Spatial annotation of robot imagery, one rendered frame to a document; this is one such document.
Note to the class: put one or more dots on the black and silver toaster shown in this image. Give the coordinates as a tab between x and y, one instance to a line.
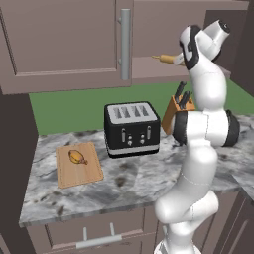
132	132

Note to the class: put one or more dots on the wooden knife block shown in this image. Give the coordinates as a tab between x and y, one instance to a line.
169	115

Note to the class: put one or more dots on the dark brown base cabinet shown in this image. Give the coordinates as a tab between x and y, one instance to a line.
231	228

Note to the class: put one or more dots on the dark brown corner wall cabinet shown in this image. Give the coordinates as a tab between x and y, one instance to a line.
243	49

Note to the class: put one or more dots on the wooden rolling pin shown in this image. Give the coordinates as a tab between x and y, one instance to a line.
166	59

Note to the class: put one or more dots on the taupe drawer front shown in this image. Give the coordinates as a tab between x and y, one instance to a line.
66	231

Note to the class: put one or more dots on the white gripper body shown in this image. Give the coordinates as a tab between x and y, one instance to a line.
179	60

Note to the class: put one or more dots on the taupe wall cabinet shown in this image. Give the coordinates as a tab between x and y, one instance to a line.
158	29

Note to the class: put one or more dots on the dark brown tall cabinet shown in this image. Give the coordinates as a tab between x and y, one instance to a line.
15	158

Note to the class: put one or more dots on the taupe cabinet door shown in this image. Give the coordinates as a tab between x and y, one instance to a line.
63	39

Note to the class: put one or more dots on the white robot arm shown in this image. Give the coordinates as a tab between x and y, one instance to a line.
201	165

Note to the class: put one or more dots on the wooden cutting board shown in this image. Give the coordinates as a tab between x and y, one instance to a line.
78	165

